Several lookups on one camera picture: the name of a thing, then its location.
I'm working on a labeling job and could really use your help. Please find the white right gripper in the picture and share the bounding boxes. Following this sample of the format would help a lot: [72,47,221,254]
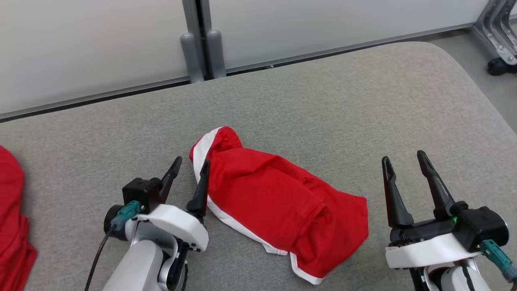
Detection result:
[381,150,483,270]

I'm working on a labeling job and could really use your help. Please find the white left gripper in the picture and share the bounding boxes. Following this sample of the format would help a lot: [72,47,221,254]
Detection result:
[125,156,211,253]

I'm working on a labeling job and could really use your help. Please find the red shorts with white trim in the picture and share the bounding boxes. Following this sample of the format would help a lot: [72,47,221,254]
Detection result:
[189,126,369,285]

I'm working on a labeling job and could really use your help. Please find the red and white basketball jersey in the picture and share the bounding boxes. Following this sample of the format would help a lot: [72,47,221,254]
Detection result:
[0,145,38,291]

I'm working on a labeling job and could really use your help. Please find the black caster wheel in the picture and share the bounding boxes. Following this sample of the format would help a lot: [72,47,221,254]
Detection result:
[488,58,517,76]

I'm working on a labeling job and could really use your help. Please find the white partition panel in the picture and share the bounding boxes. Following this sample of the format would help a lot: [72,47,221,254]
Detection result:
[209,0,490,75]
[0,0,191,121]

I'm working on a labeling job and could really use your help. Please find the teal left camera connector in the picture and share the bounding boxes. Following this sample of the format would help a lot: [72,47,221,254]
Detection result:
[110,201,143,232]

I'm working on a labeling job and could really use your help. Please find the teal camera connector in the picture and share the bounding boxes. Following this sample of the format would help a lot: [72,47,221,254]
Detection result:
[480,239,517,283]
[110,201,143,232]

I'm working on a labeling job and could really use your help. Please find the teal right camera connector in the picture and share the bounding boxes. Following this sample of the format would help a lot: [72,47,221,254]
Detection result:
[480,239,517,283]

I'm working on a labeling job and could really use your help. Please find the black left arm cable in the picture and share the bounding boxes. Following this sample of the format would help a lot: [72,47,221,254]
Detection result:
[84,224,118,291]

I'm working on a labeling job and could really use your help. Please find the grey metal frame leg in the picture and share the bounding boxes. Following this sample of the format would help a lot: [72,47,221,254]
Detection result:
[473,0,517,65]

